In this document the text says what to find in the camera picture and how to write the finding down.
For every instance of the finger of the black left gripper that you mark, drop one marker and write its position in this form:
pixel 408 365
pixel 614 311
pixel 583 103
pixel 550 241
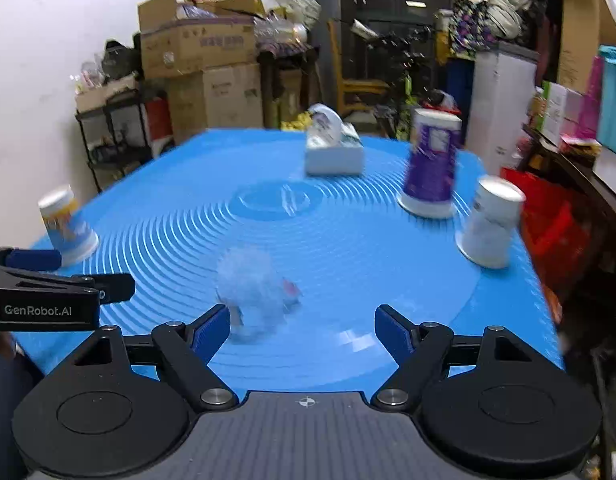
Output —
pixel 112 288

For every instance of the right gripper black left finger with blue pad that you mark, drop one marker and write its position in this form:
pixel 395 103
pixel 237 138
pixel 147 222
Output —
pixel 183 352

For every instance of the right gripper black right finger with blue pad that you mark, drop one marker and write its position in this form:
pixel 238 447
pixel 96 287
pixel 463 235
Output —
pixel 418 350

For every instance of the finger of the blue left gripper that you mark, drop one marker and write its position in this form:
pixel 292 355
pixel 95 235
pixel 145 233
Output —
pixel 30 259

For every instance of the clear plastic cup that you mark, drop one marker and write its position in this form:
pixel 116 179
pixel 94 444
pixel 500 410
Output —
pixel 257 296

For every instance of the yellow blue cartoon paper cup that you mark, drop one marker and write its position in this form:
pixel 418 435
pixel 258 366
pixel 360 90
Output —
pixel 69 233

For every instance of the white grey paper cup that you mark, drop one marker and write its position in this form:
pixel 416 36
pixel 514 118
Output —
pixel 487 234

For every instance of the tall purple paper cup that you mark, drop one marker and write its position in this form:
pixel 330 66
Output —
pixel 428 185

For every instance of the blue silicone baking mat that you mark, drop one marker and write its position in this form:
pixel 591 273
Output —
pixel 344 242

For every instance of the black metal shelf rack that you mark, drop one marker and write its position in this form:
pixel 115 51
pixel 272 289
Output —
pixel 118 155

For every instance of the red gift bag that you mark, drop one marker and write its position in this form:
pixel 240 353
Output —
pixel 556 232

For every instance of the white tissue box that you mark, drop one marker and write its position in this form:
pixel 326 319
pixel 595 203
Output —
pixel 333 147

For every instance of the lower cardboard box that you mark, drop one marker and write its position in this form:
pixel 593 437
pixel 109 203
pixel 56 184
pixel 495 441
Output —
pixel 224 97

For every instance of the dark wooden side table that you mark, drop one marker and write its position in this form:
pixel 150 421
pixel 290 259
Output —
pixel 583 177

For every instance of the red plastic bucket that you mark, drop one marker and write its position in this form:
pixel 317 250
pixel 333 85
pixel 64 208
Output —
pixel 436 99

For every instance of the upper open cardboard box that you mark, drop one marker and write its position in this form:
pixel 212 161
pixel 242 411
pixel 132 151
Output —
pixel 179 38

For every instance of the wooden chair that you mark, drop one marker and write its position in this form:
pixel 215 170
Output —
pixel 349 92

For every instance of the green white product box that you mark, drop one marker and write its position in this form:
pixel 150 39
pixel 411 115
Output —
pixel 561 112

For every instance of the white cabinet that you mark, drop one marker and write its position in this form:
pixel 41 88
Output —
pixel 502 88

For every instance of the black exercise bike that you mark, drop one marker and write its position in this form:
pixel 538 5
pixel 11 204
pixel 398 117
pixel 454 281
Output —
pixel 405 61

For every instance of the light blue storage bin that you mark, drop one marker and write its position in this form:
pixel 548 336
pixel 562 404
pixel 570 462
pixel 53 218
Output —
pixel 606 132

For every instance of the floral fabric bundle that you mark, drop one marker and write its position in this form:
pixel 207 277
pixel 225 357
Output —
pixel 477 25

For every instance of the tall brown cardboard box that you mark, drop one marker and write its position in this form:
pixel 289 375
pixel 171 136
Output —
pixel 586 26

